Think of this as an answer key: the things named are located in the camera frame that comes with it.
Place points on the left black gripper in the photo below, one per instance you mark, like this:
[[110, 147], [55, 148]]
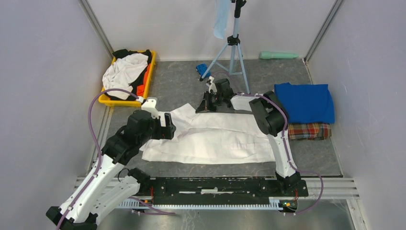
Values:
[[164, 132]]

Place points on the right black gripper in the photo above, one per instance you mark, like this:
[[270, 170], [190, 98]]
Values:
[[202, 108]]

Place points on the white long-sleeve shirt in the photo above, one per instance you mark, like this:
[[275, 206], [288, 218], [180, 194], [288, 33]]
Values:
[[210, 138]]

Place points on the blue printed t-shirt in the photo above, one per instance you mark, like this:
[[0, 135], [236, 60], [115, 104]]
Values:
[[306, 103]]

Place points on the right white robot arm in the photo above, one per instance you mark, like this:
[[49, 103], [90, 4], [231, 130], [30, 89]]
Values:
[[270, 116]]

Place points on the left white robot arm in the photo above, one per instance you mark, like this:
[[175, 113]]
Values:
[[85, 209]]

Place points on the small blue object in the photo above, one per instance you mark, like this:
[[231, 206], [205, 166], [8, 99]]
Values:
[[201, 69]]

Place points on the orange garment in tray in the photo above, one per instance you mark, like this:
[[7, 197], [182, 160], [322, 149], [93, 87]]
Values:
[[141, 87]]

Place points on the light blue music stand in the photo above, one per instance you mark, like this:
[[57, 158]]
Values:
[[236, 63]]

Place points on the yellow plastic tray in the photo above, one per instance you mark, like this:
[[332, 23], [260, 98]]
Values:
[[131, 102]]

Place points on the mint green cylinder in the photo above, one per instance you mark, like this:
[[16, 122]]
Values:
[[277, 55]]

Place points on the black garment in tray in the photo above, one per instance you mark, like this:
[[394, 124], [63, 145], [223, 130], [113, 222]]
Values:
[[124, 52]]

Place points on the folded plaid shirt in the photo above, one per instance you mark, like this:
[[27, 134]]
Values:
[[311, 131]]

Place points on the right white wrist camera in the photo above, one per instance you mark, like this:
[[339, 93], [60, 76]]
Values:
[[211, 85]]

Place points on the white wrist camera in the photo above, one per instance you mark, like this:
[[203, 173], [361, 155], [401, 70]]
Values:
[[211, 85], [149, 104]]

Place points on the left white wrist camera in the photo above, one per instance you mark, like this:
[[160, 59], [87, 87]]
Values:
[[149, 104]]

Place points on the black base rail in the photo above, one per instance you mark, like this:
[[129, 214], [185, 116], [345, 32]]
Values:
[[218, 190]]

